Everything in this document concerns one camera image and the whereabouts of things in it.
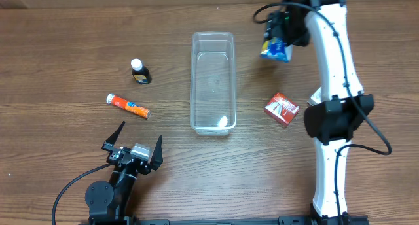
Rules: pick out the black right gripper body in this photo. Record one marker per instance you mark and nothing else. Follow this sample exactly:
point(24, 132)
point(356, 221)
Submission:
point(292, 25)

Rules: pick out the orange tablet tube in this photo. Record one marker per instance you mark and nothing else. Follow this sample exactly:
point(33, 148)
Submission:
point(117, 101)

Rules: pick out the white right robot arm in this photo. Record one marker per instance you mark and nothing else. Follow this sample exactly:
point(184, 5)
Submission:
point(343, 104)

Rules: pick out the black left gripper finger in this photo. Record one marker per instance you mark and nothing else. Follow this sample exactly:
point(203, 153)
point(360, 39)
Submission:
point(157, 157)
point(114, 136)

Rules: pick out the red white small box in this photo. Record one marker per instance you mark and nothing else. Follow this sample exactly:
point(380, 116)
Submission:
point(282, 109)

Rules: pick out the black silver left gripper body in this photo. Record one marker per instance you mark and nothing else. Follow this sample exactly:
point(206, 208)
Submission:
point(114, 155)

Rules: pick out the dark bottle white cap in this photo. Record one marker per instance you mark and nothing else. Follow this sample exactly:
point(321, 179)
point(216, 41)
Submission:
point(140, 73)

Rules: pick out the white plaster box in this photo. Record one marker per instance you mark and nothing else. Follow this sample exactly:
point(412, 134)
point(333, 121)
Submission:
point(315, 98)

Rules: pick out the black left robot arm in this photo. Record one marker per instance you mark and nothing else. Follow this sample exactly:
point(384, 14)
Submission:
point(108, 200)

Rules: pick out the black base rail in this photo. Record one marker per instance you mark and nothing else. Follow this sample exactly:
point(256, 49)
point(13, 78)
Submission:
point(281, 220)

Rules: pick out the clear plastic container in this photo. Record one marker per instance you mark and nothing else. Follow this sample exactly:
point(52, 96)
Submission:
point(213, 83)

